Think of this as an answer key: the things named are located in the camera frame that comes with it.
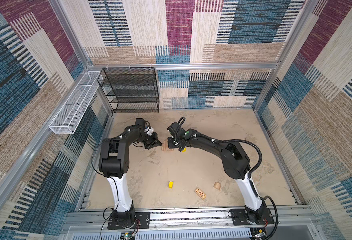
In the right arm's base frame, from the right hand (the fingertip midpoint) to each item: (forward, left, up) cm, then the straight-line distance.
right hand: (171, 145), depth 95 cm
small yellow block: (-23, +1, -3) cm, 23 cm away
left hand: (+3, +6, 0) cm, 7 cm away
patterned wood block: (-28, -15, -5) cm, 32 cm away
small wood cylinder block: (-24, -25, -6) cm, 35 cm away
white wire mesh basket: (-4, +48, +29) cm, 56 cm away
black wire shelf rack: (+41, +29, +12) cm, 51 cm away
